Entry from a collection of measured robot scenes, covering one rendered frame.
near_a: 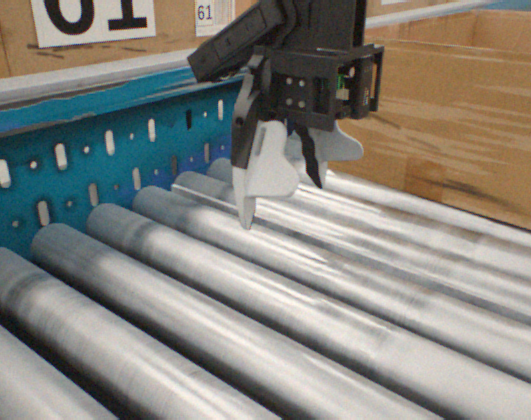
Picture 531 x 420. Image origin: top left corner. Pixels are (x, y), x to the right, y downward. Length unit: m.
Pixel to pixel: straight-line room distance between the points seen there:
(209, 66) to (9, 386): 0.29
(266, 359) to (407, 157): 0.34
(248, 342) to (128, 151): 0.36
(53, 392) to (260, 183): 0.21
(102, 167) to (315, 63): 0.35
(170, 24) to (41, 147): 0.25
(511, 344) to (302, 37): 0.27
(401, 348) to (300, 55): 0.22
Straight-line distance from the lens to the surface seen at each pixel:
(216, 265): 0.48
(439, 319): 0.45
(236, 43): 0.44
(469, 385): 0.39
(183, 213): 0.59
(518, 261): 0.55
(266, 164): 0.41
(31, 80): 0.59
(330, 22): 0.39
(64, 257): 0.54
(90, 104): 0.60
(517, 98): 0.57
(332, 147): 0.49
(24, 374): 0.40
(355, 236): 0.54
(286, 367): 0.38
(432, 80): 0.60
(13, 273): 0.52
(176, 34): 0.75
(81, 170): 0.64
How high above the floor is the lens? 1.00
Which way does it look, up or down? 26 degrees down
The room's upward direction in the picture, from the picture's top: straight up
